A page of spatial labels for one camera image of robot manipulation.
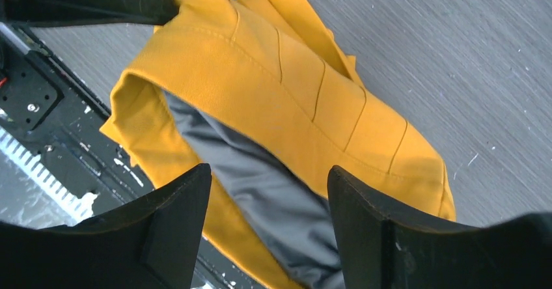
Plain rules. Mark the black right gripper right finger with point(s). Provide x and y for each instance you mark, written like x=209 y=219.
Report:
x=384 y=243

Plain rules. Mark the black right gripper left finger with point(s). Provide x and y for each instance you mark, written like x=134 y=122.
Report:
x=151 y=242

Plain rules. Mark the yellow pleated skirt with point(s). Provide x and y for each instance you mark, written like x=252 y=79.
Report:
x=260 y=91

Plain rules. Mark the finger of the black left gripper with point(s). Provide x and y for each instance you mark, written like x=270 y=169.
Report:
x=63 y=13

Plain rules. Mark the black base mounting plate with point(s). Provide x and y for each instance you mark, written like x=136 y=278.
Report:
x=50 y=129

